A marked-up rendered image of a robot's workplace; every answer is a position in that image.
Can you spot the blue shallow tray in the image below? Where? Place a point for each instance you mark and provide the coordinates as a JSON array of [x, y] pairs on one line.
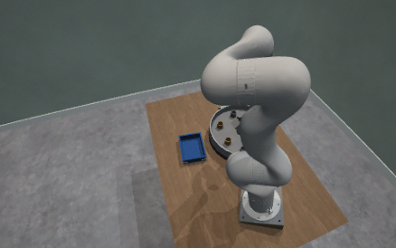
[[192, 148]]

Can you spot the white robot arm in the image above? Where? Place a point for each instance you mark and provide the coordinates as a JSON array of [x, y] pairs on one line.
[[278, 87]]

